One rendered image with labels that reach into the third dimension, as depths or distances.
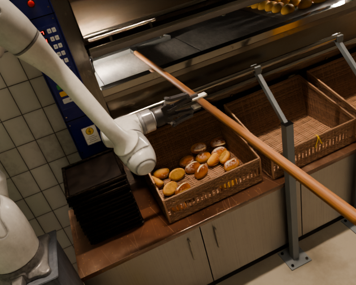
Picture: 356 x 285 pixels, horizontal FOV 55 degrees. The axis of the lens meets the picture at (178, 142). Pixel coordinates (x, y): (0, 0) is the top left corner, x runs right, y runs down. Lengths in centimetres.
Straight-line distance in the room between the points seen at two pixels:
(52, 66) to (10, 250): 55
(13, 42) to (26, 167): 103
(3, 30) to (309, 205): 173
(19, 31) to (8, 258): 64
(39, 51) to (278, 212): 146
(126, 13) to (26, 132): 77
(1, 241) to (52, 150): 89
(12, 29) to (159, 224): 114
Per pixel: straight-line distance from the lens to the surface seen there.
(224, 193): 179
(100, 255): 176
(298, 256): 226
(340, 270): 225
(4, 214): 111
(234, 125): 116
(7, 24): 104
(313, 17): 233
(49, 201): 209
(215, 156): 199
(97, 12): 175
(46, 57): 109
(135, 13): 177
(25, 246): 116
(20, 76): 178
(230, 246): 195
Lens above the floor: 181
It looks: 32 degrees down
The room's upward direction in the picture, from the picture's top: 15 degrees counter-clockwise
